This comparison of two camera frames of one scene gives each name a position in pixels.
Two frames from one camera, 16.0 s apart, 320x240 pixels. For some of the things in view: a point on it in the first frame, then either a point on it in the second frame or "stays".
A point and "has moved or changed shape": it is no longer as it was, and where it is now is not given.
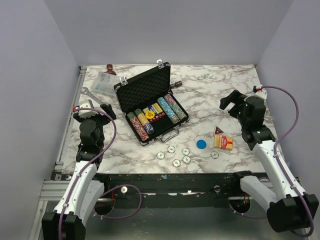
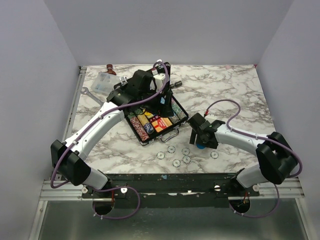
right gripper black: (236, 97) → (210, 144)
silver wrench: (85, 90) stays
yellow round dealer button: (149, 114) stays
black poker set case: (152, 109) stays
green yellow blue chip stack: (144, 120) stays
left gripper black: (105, 119) → (168, 111)
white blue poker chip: (186, 159) stays
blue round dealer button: (201, 144) stays
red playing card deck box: (223, 142) has moved or changed shape
